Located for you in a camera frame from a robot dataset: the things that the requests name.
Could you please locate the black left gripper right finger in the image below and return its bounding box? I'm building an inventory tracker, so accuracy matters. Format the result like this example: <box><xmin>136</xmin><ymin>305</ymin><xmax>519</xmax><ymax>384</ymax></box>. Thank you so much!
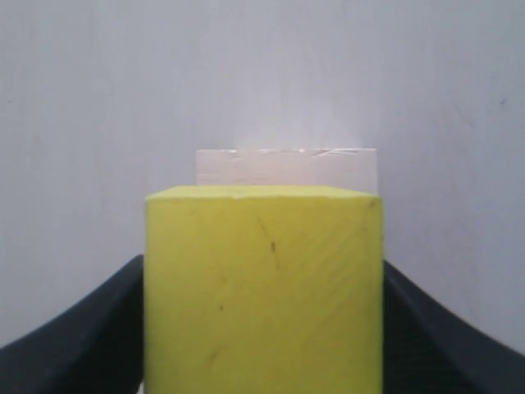
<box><xmin>383</xmin><ymin>263</ymin><xmax>524</xmax><ymax>394</ymax></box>

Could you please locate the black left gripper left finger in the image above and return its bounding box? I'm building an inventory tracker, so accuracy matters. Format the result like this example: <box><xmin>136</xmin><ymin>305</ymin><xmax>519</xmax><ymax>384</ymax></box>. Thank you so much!
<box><xmin>1</xmin><ymin>255</ymin><xmax>144</xmax><ymax>393</ymax></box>

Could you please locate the yellow cube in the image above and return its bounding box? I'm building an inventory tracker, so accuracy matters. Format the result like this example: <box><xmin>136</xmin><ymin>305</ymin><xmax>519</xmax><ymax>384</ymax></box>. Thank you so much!
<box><xmin>144</xmin><ymin>186</ymin><xmax>383</xmax><ymax>394</ymax></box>

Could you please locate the large light wooden cube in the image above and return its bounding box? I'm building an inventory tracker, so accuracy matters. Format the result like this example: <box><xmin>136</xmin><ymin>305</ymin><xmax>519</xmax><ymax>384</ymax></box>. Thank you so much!
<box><xmin>195</xmin><ymin>149</ymin><xmax>378</xmax><ymax>195</ymax></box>

